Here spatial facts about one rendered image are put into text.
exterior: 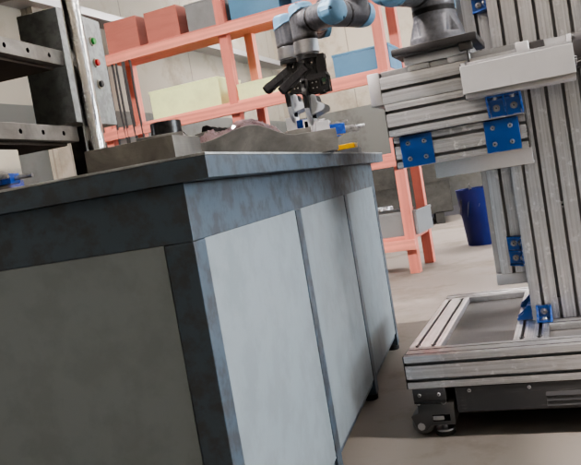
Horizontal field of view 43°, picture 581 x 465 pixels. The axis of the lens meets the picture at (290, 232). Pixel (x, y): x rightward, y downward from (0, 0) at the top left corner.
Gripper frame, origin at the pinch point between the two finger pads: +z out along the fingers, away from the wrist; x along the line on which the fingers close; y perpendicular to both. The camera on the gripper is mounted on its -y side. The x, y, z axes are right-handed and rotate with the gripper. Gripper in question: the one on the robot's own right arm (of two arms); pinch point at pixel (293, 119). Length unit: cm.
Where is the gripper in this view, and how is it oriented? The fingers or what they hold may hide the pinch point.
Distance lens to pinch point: 257.1
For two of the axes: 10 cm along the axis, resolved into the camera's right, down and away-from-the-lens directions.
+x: 2.5, -1.0, 9.6
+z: 1.7, 9.8, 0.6
